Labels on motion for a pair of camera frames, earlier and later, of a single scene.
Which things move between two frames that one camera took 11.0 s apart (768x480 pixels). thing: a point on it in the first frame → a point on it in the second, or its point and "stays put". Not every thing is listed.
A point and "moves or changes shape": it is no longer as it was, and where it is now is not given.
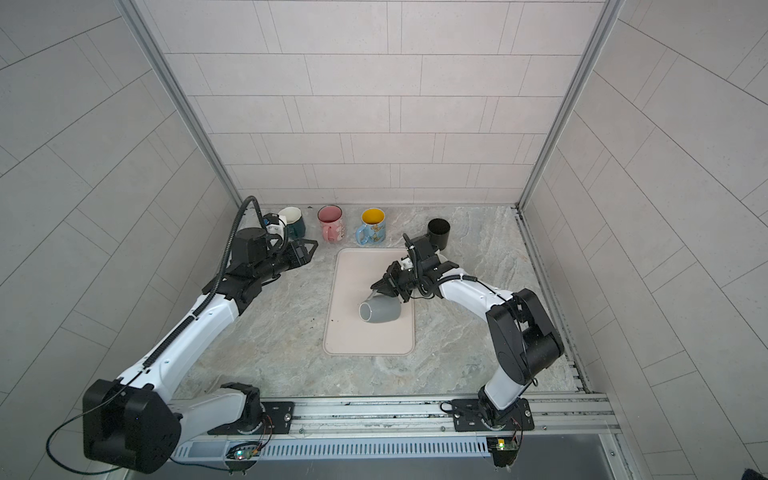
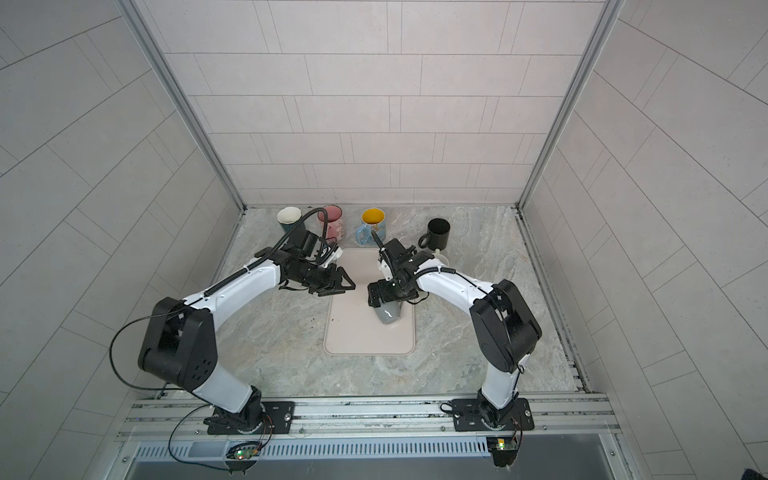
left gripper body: x=286 y=258 → x=320 y=278
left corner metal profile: x=172 y=83 stays put
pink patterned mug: x=332 y=225 stays put
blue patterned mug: x=372 y=231 stays put
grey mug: x=380 y=309 moves or changes shape
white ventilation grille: x=350 y=446 stays put
